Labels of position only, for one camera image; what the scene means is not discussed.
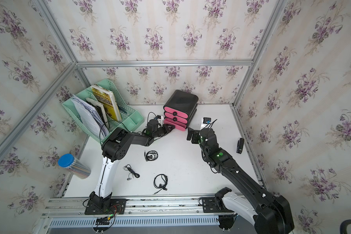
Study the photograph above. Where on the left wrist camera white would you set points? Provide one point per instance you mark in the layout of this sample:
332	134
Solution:
160	119

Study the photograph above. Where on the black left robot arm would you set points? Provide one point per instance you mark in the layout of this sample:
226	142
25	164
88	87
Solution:
113	150

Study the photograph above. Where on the black earphones coil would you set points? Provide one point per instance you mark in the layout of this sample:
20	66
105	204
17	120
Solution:
160	183
151	155

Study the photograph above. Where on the pink drawer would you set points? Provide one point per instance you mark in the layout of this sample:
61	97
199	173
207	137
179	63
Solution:
171	112
173	118
178	125

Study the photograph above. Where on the black earphones top coil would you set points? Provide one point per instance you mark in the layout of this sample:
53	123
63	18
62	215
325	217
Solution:
151	155

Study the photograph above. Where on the black earphones bottom coil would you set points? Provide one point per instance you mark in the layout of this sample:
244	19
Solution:
160	183

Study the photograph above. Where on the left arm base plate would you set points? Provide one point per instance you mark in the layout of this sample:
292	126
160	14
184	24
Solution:
97	205

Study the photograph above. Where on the green plastic file organizer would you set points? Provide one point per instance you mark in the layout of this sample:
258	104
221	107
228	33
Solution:
131	118

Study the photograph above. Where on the black drawer cabinet shell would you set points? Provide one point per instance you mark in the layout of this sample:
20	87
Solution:
184	102

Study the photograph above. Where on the pink top drawer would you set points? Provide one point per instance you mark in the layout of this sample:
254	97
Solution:
171	112

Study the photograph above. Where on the pink bottom drawer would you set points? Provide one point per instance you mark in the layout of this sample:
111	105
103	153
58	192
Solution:
178	125

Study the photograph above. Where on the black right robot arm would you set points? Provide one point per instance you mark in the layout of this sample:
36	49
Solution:
267	213

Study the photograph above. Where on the dark thin book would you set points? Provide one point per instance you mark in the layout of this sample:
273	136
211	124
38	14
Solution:
100	109

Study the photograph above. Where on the white paper stack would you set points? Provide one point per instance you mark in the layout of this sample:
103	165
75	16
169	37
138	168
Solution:
90	118

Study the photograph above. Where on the yellow book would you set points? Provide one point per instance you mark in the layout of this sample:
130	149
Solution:
107	98

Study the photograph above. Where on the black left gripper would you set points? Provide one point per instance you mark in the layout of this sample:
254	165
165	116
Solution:
166	129

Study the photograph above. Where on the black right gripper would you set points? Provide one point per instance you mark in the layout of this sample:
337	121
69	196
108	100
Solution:
195	135

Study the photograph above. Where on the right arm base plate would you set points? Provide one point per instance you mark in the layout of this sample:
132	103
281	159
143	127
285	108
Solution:
215	204

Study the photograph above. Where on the small black clip device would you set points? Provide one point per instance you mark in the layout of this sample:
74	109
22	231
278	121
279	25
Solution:
240	145

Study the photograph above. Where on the aluminium mounting rail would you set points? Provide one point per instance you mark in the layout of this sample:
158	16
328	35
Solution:
156	205

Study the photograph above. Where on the blue lidded shiny can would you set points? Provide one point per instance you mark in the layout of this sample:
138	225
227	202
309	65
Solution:
69	162

